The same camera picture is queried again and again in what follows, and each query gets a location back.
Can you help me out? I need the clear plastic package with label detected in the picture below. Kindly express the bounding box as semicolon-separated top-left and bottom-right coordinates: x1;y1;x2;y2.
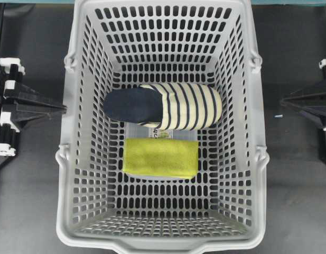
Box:
125;123;198;141

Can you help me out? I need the yellow-green folded cloth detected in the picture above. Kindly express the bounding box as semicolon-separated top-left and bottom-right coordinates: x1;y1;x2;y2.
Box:
123;138;198;179

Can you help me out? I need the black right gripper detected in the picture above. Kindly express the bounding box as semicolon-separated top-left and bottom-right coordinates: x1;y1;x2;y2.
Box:
280;59;326;154

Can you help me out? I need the navy and striped slipper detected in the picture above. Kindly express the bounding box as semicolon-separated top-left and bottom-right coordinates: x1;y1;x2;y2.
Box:
103;83;222;130

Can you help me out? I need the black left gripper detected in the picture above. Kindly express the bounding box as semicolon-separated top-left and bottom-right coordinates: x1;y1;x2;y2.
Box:
0;58;67;156

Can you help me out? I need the grey plastic shopping basket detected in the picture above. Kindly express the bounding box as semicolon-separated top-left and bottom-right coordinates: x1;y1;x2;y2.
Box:
55;1;269;253

